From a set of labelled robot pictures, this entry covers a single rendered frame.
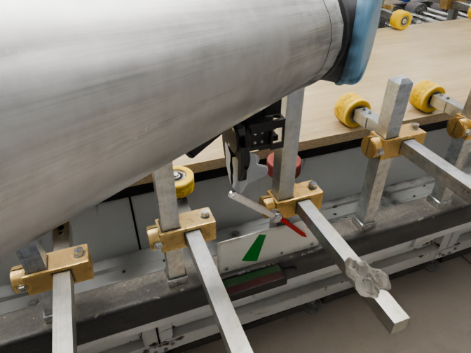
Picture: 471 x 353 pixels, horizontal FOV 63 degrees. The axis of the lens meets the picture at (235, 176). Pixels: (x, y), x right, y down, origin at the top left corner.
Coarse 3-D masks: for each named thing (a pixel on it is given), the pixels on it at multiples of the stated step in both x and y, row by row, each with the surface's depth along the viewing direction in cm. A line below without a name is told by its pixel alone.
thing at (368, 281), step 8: (352, 264) 68; (360, 264) 67; (368, 264) 67; (352, 272) 66; (360, 272) 67; (368, 272) 65; (376, 272) 66; (384, 272) 67; (360, 280) 65; (368, 280) 64; (376, 280) 65; (384, 280) 65; (360, 288) 64; (368, 288) 64; (376, 288) 64; (384, 288) 64; (376, 296) 63
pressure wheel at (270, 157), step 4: (268, 156) 89; (272, 156) 89; (268, 160) 88; (272, 160) 88; (300, 160) 88; (268, 164) 87; (272, 164) 87; (296, 164) 87; (300, 164) 87; (268, 168) 88; (272, 168) 87; (296, 168) 86; (300, 168) 88; (268, 172) 88; (272, 172) 87; (296, 172) 87; (300, 172) 89; (272, 176) 88; (296, 176) 88
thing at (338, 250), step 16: (304, 208) 81; (320, 224) 77; (320, 240) 77; (336, 240) 74; (336, 256) 72; (352, 256) 70; (368, 304) 65; (384, 304) 62; (384, 320) 62; (400, 320) 60
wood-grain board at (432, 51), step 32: (384, 32) 176; (416, 32) 176; (448, 32) 176; (384, 64) 142; (416, 64) 142; (448, 64) 142; (320, 96) 119; (320, 128) 102; (352, 128) 102; (192, 160) 89; (224, 160) 91
